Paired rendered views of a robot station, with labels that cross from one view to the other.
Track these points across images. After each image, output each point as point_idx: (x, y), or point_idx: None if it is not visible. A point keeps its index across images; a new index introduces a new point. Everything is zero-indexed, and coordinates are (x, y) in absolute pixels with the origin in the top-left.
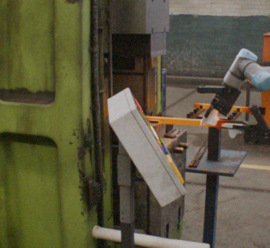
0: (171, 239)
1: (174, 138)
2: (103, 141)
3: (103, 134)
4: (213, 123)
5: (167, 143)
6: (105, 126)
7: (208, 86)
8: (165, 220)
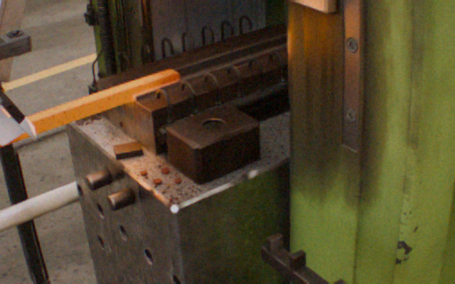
0: (9, 213)
1: (112, 155)
2: (124, 48)
3: (121, 33)
4: None
5: (93, 135)
6: (133, 28)
7: None
8: (105, 275)
